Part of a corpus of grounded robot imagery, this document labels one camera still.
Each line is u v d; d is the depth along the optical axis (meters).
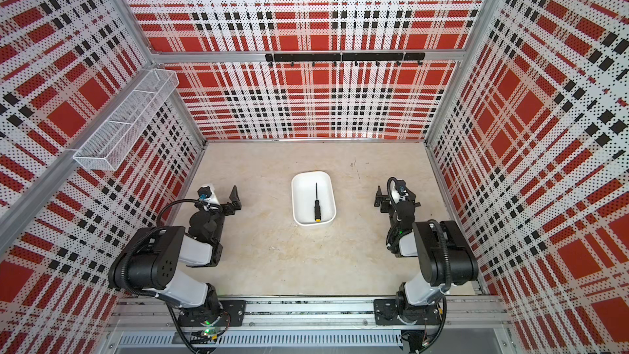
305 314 0.75
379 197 0.84
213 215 0.70
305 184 1.04
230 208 0.81
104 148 0.69
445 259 0.44
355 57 0.90
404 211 0.70
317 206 0.96
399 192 0.75
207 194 0.74
